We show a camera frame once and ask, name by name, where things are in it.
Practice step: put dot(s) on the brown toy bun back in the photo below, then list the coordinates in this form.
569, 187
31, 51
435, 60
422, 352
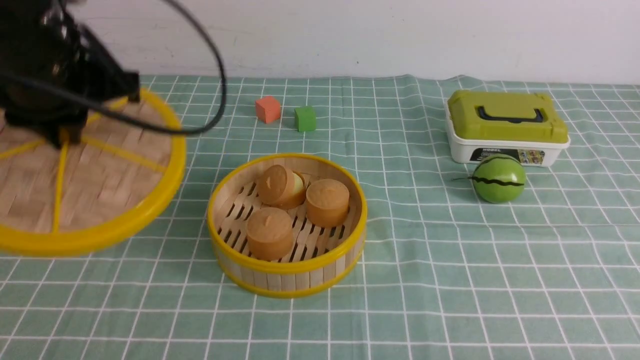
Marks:
281, 187

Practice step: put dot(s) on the yellow woven steamer lid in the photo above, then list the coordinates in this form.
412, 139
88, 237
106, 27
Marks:
87, 196

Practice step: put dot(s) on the yellow bamboo steamer basket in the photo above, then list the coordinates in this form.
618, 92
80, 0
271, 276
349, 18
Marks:
320, 257

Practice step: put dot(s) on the brown toy bun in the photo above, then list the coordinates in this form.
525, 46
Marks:
281, 187
269, 233
327, 202

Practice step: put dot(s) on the brown toy bun front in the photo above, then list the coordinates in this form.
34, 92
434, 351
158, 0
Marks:
269, 233

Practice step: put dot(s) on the green foam cube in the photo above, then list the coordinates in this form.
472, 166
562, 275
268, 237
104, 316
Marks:
305, 118

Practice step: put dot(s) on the orange foam cube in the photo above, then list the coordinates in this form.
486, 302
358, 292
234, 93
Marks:
268, 109

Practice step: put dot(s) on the green lidded white box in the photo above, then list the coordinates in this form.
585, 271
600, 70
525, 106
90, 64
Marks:
525, 126

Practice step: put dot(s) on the green toy watermelon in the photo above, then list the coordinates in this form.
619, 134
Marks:
498, 177

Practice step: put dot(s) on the brown toy bun right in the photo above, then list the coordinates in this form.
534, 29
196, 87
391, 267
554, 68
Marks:
327, 202

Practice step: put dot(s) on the green checkered tablecloth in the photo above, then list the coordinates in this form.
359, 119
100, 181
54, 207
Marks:
553, 275

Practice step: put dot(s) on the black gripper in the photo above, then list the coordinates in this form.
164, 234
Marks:
40, 40

